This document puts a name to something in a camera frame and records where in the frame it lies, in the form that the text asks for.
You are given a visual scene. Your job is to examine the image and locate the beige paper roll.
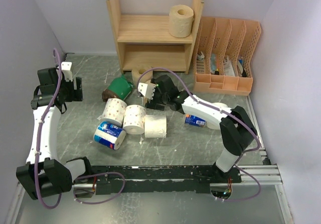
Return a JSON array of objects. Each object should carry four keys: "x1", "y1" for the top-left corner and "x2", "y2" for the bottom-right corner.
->
[
  {"x1": 131, "y1": 65, "x2": 153, "y2": 86},
  {"x1": 145, "y1": 80, "x2": 156, "y2": 87},
  {"x1": 169, "y1": 5, "x2": 194, "y2": 38}
]

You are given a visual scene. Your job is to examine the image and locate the green brown paper roll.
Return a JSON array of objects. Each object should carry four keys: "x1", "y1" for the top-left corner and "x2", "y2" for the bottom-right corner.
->
[{"x1": 102, "y1": 75, "x2": 133, "y2": 102}]

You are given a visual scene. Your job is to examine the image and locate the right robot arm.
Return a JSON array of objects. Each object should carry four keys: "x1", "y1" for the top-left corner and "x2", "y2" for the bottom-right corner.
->
[{"x1": 137, "y1": 75, "x2": 259, "y2": 183}]

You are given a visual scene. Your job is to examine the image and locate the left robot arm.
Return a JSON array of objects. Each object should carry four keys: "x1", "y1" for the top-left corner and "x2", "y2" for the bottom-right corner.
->
[{"x1": 16, "y1": 63, "x2": 94, "y2": 200}]

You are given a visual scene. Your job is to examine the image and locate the wooden two-tier shelf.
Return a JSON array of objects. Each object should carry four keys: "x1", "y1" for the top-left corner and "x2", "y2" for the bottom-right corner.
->
[{"x1": 106, "y1": 0, "x2": 204, "y2": 74}]

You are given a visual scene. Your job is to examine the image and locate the plain white roll centre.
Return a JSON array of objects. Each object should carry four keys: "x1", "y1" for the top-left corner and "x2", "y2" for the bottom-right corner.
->
[{"x1": 144, "y1": 115, "x2": 167, "y2": 138}]

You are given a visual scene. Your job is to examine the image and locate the plain white roll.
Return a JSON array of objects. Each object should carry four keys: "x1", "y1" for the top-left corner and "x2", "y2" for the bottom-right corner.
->
[
  {"x1": 144, "y1": 115, "x2": 167, "y2": 138},
  {"x1": 206, "y1": 102, "x2": 228, "y2": 130}
]

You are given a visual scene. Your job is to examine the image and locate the pink dotted roll right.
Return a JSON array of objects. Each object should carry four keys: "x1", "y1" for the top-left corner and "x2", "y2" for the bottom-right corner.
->
[{"x1": 123, "y1": 104, "x2": 146, "y2": 135}]

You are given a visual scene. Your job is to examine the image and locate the pink dotted roll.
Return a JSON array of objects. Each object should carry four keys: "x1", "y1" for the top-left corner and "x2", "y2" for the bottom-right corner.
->
[
  {"x1": 123, "y1": 104, "x2": 146, "y2": 135},
  {"x1": 97, "y1": 98, "x2": 127, "y2": 127}
]

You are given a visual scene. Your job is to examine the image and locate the blue wrapped roll right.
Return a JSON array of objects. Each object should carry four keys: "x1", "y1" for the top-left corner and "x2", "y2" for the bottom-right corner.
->
[{"x1": 184, "y1": 114, "x2": 206, "y2": 127}]

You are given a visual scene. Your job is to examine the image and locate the blue wrapped roll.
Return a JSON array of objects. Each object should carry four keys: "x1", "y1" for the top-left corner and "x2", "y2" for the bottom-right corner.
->
[
  {"x1": 93, "y1": 121, "x2": 126, "y2": 150},
  {"x1": 184, "y1": 114, "x2": 206, "y2": 127}
]

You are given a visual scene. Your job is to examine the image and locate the pink dotted roll left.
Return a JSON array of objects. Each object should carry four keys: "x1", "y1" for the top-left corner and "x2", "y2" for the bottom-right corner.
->
[{"x1": 97, "y1": 98, "x2": 127, "y2": 127}]

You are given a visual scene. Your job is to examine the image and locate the blue wrapped roll left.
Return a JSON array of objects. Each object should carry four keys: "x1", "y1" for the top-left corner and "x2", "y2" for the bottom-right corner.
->
[{"x1": 93, "y1": 121, "x2": 126, "y2": 150}]

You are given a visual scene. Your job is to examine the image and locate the plain white roll right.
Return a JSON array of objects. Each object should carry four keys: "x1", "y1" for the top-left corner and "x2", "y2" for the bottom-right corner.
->
[{"x1": 206, "y1": 102, "x2": 228, "y2": 130}]

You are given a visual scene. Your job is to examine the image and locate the white item in organizer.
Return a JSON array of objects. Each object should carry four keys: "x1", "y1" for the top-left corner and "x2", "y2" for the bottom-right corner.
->
[{"x1": 197, "y1": 52, "x2": 205, "y2": 61}]

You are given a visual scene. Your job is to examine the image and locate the blue item in organizer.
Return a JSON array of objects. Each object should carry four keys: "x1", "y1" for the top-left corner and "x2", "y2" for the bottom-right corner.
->
[{"x1": 210, "y1": 53, "x2": 219, "y2": 75}]

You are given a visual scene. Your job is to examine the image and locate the papers in organizer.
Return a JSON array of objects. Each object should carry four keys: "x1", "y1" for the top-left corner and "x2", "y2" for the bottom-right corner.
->
[{"x1": 223, "y1": 56, "x2": 236, "y2": 77}]

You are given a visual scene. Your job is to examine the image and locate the orange plastic file organizer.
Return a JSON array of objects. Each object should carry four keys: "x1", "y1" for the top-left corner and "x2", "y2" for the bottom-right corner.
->
[{"x1": 192, "y1": 17, "x2": 261, "y2": 96}]

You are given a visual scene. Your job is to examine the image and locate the dark items in organizer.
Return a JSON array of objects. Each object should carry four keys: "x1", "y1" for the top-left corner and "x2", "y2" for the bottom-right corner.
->
[{"x1": 236, "y1": 56, "x2": 247, "y2": 77}]

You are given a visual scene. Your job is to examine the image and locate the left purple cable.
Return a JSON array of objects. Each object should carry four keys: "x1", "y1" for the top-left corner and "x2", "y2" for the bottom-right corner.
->
[{"x1": 34, "y1": 48, "x2": 63, "y2": 209}]

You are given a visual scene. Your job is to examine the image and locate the purple cable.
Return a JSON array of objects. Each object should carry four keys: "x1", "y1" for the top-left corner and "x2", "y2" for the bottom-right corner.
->
[
  {"x1": 137, "y1": 67, "x2": 261, "y2": 202},
  {"x1": 34, "y1": 48, "x2": 63, "y2": 209}
]

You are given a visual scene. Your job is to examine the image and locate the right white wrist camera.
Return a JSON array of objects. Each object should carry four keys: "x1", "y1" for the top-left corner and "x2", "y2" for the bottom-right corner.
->
[{"x1": 137, "y1": 82, "x2": 156, "y2": 100}]

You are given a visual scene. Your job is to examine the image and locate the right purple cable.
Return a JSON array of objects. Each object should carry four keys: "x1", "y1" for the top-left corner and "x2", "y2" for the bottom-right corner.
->
[{"x1": 137, "y1": 67, "x2": 261, "y2": 202}]

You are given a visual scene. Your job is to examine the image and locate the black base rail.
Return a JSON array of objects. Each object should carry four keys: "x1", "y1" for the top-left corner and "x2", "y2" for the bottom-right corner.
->
[{"x1": 73, "y1": 165, "x2": 241, "y2": 195}]

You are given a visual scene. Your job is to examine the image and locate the aluminium extrusion rail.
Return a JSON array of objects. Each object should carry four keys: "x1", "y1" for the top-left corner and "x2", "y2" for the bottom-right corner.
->
[{"x1": 237, "y1": 96, "x2": 283, "y2": 185}]

